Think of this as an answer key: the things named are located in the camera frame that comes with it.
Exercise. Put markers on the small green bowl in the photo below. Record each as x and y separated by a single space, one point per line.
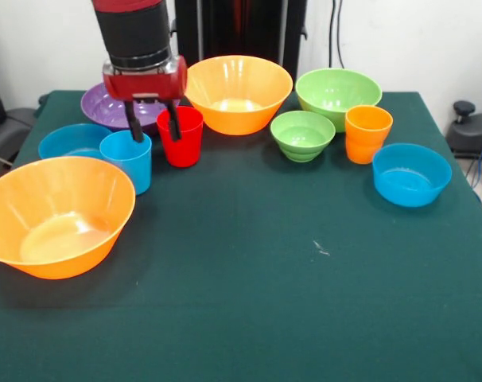
302 135

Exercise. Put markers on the large green bowl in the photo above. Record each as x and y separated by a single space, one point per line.
336 91

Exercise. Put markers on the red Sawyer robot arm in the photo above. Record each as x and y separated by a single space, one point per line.
133 32

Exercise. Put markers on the black pedestal foot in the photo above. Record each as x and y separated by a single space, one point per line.
10 131
473 131

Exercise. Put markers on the large orange bowl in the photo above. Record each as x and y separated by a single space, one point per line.
237 91
58 223

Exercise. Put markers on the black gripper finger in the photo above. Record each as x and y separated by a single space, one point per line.
135 125
174 123

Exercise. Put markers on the purple bowl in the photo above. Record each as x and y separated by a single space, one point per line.
102 113

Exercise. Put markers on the red cup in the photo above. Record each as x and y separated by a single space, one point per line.
185 147

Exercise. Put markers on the blue bowl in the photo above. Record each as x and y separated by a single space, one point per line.
412 179
66 141

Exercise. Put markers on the orange cup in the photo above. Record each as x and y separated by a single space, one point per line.
366 139

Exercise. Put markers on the blue cup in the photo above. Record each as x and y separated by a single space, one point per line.
125 171

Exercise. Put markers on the dark green table cloth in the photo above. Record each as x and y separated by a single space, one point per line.
241 298

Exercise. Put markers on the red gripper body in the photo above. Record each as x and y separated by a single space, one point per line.
145 85

